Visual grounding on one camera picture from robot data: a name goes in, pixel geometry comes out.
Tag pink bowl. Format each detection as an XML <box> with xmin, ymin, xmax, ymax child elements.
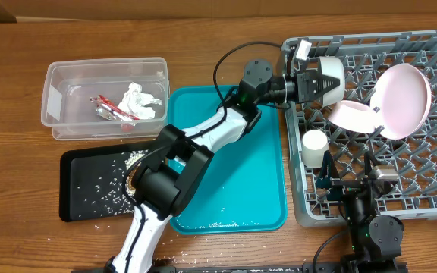
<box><xmin>328</xmin><ymin>100</ymin><xmax>376</xmax><ymax>133</ymax></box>

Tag cream paper cup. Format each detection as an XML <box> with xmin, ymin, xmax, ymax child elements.
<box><xmin>301</xmin><ymin>130</ymin><xmax>329</xmax><ymax>168</ymax></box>

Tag red foil wrapper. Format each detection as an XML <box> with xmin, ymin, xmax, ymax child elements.
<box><xmin>90</xmin><ymin>95</ymin><xmax>139</xmax><ymax>132</ymax></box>

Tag grey bowl with rice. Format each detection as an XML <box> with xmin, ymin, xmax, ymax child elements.
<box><xmin>319</xmin><ymin>56</ymin><xmax>345</xmax><ymax>107</ymax></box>

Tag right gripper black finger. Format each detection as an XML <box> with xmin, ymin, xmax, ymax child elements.
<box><xmin>363</xmin><ymin>152</ymin><xmax>380</xmax><ymax>180</ymax></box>
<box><xmin>315</xmin><ymin>151</ymin><xmax>341</xmax><ymax>189</ymax></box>

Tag white tissue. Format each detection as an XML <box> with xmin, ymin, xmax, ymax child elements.
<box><xmin>118</xmin><ymin>82</ymin><xmax>163</xmax><ymax>120</ymax></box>

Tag spilled white rice pile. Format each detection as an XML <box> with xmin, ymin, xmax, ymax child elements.
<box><xmin>123</xmin><ymin>150</ymin><xmax>147</xmax><ymax>196</ymax></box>

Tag black plastic bin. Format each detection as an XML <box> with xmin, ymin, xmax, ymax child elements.
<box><xmin>59</xmin><ymin>142</ymin><xmax>150</xmax><ymax>222</ymax></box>

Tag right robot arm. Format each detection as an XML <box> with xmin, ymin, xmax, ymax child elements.
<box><xmin>312</xmin><ymin>151</ymin><xmax>408</xmax><ymax>273</ymax></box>

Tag large white plate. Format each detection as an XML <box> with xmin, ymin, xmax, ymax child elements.
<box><xmin>369</xmin><ymin>64</ymin><xmax>432</xmax><ymax>140</ymax></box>

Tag teal plastic tray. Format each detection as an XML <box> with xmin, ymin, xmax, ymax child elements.
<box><xmin>167</xmin><ymin>83</ymin><xmax>289</xmax><ymax>235</ymax></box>

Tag clear plastic bin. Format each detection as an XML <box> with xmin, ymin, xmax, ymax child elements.
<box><xmin>41</xmin><ymin>57</ymin><xmax>169</xmax><ymax>140</ymax></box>

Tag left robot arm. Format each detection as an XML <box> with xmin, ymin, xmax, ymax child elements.
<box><xmin>104</xmin><ymin>57</ymin><xmax>345</xmax><ymax>272</ymax></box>

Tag grey dish rack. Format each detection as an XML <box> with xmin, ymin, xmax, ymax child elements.
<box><xmin>282</xmin><ymin>30</ymin><xmax>437</xmax><ymax>227</ymax></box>

